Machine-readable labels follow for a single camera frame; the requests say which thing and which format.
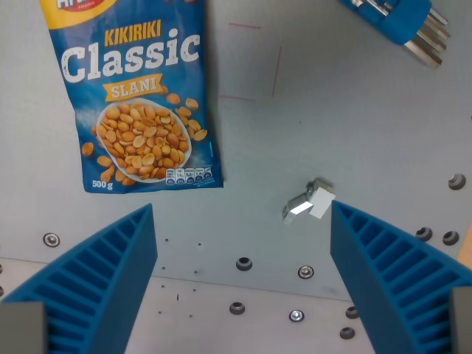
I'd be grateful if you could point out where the small silver metal connector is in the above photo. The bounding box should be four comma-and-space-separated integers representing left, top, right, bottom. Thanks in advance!
282, 177, 337, 226

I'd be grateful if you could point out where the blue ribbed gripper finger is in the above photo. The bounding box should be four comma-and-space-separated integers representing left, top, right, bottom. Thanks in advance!
330, 200, 472, 354
0, 203, 159, 354

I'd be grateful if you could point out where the blue peanut snack bag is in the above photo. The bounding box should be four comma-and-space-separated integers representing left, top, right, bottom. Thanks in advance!
38, 0, 225, 193

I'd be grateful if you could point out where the blue hex key set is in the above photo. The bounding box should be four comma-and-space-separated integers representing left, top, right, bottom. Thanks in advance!
338, 0, 451, 70

